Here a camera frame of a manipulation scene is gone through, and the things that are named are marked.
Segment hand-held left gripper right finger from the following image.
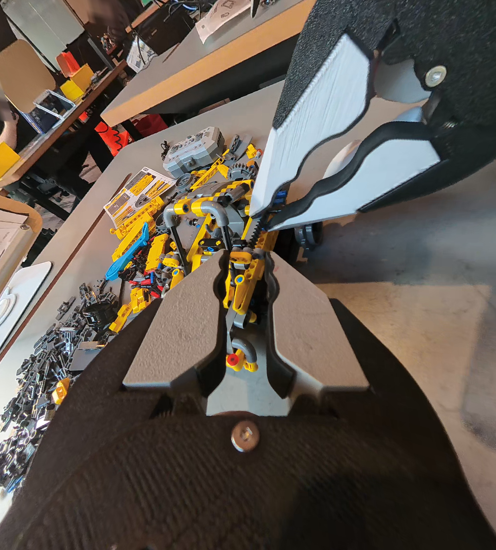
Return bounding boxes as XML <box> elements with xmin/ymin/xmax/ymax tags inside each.
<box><xmin>264</xmin><ymin>251</ymin><xmax>370</xmax><ymax>404</ymax></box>

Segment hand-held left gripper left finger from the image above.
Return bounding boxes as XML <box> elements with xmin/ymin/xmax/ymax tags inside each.
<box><xmin>122</xmin><ymin>249</ymin><xmax>229</xmax><ymax>406</ymax></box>

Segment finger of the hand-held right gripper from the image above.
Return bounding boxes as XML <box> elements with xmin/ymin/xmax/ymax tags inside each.
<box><xmin>247</xmin><ymin>32</ymin><xmax>372</xmax><ymax>218</ymax></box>
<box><xmin>266</xmin><ymin>121</ymin><xmax>443</xmax><ymax>233</ymax></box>

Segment grey toothed rack piece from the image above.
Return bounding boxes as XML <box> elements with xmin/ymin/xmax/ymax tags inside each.
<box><xmin>229</xmin><ymin>213</ymin><xmax>277</xmax><ymax>265</ymax></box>

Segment yellow toy brick vehicle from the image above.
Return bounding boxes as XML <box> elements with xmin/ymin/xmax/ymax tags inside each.
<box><xmin>158</xmin><ymin>177</ymin><xmax>324</xmax><ymax>373</ymax></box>

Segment blue brick separator tool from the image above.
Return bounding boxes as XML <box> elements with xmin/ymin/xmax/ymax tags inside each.
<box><xmin>105</xmin><ymin>222</ymin><xmax>151</xmax><ymax>282</ymax></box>

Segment grey battery box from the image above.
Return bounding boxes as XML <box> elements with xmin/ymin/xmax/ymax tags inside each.
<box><xmin>163</xmin><ymin>126</ymin><xmax>227</xmax><ymax>171</ymax></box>

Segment white printed paper sheets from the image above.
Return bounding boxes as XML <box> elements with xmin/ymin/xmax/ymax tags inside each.
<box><xmin>195</xmin><ymin>0</ymin><xmax>251</xmax><ymax>44</ymax></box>

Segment tan-edged background table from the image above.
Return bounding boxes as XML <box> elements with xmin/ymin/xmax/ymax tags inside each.
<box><xmin>100</xmin><ymin>0</ymin><xmax>318</xmax><ymax>128</ymax></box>

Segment pile of loose brick pieces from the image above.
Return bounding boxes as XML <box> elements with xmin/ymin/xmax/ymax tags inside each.
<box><xmin>0</xmin><ymin>133</ymin><xmax>262</xmax><ymax>504</ymax></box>

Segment yellow printed sticker sheet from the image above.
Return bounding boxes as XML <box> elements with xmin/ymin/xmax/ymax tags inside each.
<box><xmin>103</xmin><ymin>166</ymin><xmax>176</xmax><ymax>225</ymax></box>

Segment red bag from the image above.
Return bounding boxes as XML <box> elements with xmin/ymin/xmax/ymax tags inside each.
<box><xmin>134</xmin><ymin>113</ymin><xmax>170</xmax><ymax>139</ymax></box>

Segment orange plastic object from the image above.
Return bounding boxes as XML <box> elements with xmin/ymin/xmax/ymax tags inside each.
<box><xmin>93</xmin><ymin>122</ymin><xmax>131</xmax><ymax>158</ymax></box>

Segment cluttered background table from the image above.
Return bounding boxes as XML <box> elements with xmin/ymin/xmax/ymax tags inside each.
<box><xmin>0</xmin><ymin>59</ymin><xmax>129</xmax><ymax>195</ymax></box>

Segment orange storage bin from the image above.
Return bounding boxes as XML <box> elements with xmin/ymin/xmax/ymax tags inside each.
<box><xmin>56</xmin><ymin>52</ymin><xmax>82</xmax><ymax>79</ymax></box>

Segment clear plastic box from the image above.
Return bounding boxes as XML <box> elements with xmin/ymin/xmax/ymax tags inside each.
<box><xmin>28</xmin><ymin>90</ymin><xmax>78</xmax><ymax>135</ymax></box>

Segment grey metal cabinet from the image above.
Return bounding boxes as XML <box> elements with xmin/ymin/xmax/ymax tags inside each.
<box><xmin>2</xmin><ymin>0</ymin><xmax>86</xmax><ymax>66</ymax></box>

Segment brown cardboard board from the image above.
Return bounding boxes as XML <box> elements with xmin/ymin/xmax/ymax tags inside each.
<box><xmin>0</xmin><ymin>39</ymin><xmax>58</xmax><ymax>114</ymax></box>

